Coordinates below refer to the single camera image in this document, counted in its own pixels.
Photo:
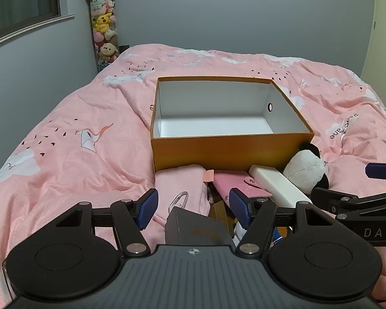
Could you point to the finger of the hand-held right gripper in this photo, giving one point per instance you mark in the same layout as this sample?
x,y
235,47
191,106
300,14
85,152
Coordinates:
x,y
381,170
337,199

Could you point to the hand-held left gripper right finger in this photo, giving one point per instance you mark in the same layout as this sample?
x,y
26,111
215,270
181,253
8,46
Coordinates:
x,y
239,206

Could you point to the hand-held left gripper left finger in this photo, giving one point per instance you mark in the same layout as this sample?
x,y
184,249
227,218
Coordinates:
x,y
147,207

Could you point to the brown cardboard piece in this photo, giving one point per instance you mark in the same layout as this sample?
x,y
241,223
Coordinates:
x,y
218,212

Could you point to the pink snap wallet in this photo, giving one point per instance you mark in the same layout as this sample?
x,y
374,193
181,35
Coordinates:
x,y
234,180

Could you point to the pink zipper pouch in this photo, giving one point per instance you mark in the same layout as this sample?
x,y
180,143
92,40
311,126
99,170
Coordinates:
x,y
180,180

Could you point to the white rectangular box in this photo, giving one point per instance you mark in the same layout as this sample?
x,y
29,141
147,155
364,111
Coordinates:
x,y
276,183

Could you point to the small panda plush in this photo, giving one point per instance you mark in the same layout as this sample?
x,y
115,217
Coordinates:
x,y
302,167

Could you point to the small gold box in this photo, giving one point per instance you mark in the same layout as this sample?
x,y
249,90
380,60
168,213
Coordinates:
x,y
193,228

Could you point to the orange cardboard box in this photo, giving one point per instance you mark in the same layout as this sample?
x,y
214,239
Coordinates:
x,y
212,151

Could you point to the pink printed duvet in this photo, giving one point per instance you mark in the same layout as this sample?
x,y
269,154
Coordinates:
x,y
83,167

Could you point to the dark bedside object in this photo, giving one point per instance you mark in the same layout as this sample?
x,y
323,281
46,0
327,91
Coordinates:
x,y
124,49

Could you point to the clear tube of plush toys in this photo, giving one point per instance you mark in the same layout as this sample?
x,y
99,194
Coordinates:
x,y
103,22

